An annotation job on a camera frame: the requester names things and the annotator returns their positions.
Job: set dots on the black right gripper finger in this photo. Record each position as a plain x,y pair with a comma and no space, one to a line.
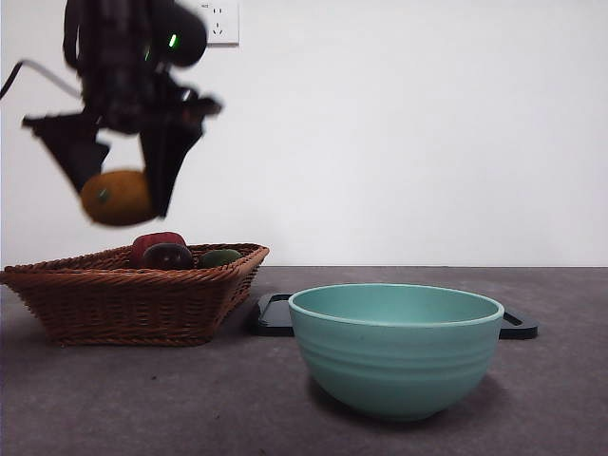
71,147
166,166

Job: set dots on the teal ribbed bowl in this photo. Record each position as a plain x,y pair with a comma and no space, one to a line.
394,361

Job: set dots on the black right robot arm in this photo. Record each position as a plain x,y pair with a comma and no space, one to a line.
119,71

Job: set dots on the red apple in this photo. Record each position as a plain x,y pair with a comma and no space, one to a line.
157,237

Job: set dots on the dark purple round fruit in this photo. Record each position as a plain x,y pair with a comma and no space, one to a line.
167,257

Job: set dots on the green fruit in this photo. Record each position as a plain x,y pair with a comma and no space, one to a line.
218,258

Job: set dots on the brown wicker basket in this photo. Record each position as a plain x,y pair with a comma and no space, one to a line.
123,309

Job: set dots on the black rectangular tray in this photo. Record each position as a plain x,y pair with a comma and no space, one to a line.
274,319

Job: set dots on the white wall socket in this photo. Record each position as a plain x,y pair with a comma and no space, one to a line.
223,28

